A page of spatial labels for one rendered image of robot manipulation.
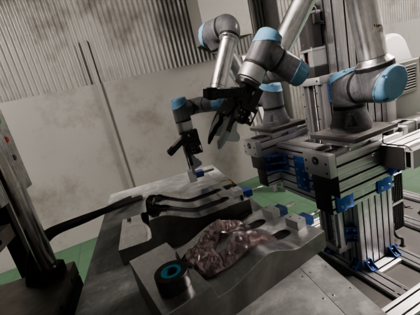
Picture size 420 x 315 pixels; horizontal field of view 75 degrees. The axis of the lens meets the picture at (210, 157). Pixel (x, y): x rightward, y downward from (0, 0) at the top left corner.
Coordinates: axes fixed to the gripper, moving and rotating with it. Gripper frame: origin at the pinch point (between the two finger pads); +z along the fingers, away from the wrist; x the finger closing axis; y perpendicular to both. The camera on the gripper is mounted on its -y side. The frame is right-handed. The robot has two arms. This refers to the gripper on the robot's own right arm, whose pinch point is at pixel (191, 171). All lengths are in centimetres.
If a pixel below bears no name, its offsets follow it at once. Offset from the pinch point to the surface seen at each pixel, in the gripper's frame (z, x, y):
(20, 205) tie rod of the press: -14, -27, -62
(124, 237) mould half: 8.9, -27.3, -34.1
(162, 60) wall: -74, 197, 23
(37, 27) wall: -124, 181, -85
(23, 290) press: 16, -28, -72
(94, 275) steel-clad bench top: 15, -36, -45
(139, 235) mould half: 8.9, -30.0, -28.2
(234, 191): 3.3, -31.3, 10.2
